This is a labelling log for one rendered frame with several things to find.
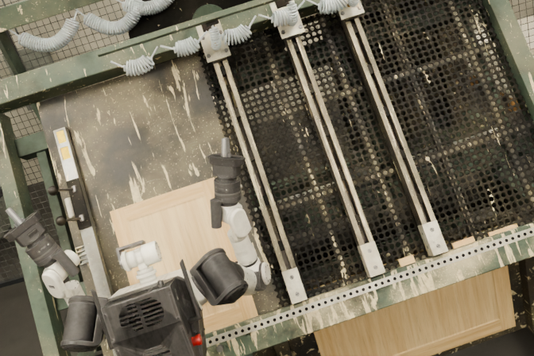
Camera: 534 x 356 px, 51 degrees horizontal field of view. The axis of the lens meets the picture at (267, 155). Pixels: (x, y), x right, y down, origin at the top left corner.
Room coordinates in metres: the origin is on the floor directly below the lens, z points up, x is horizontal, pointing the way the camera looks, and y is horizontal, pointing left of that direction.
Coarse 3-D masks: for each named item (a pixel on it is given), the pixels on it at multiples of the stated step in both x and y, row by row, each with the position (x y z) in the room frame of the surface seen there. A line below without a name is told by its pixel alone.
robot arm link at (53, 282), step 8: (48, 272) 1.59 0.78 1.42; (48, 280) 1.59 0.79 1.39; (56, 280) 1.58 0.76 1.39; (48, 288) 1.60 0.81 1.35; (56, 288) 1.58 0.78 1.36; (64, 288) 1.59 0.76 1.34; (72, 288) 1.63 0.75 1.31; (80, 288) 1.64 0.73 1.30; (56, 296) 1.60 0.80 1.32; (64, 296) 1.59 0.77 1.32
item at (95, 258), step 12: (60, 144) 2.18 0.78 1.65; (60, 156) 2.15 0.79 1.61; (72, 156) 2.15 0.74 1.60; (72, 168) 2.12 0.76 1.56; (84, 192) 2.09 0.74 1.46; (84, 228) 1.99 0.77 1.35; (84, 240) 1.97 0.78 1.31; (96, 240) 1.97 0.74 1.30; (96, 252) 1.94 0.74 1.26; (96, 264) 1.91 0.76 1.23; (96, 276) 1.89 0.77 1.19; (108, 276) 1.91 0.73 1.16; (96, 288) 1.86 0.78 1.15; (108, 288) 1.86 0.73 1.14
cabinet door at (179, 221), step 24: (168, 192) 2.04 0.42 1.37; (192, 192) 2.03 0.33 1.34; (120, 216) 2.02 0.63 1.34; (144, 216) 2.01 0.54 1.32; (168, 216) 2.00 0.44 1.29; (192, 216) 1.98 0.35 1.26; (120, 240) 1.97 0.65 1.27; (144, 240) 1.96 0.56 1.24; (168, 240) 1.95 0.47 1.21; (192, 240) 1.94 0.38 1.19; (216, 240) 1.92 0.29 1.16; (168, 264) 1.90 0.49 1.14; (192, 264) 1.89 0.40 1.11; (216, 312) 1.78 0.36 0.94; (240, 312) 1.77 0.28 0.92
